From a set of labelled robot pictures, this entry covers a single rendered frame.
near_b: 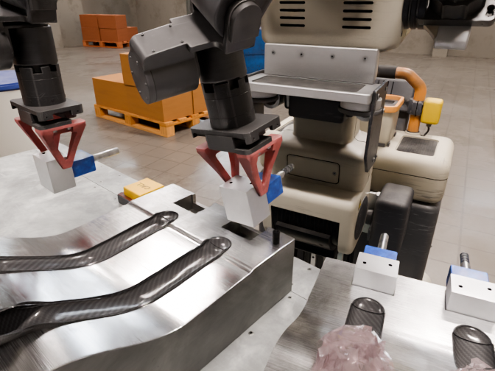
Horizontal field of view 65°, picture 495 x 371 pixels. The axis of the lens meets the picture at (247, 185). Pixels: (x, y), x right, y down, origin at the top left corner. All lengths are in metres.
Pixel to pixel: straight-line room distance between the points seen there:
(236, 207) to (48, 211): 0.45
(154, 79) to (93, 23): 11.34
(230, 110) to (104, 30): 11.13
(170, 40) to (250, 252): 0.27
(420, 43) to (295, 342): 10.13
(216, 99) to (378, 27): 0.39
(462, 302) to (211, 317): 0.28
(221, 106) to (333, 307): 0.27
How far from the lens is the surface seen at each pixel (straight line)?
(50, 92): 0.63
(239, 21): 0.39
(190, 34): 0.43
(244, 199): 0.49
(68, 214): 0.83
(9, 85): 2.83
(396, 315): 0.49
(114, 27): 11.27
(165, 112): 3.71
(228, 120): 0.46
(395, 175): 1.10
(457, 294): 0.51
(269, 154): 0.49
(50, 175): 0.66
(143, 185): 0.82
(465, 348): 0.49
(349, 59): 0.76
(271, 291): 0.53
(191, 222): 0.56
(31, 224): 0.83
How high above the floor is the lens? 1.18
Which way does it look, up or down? 26 degrees down
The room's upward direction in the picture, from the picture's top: straight up
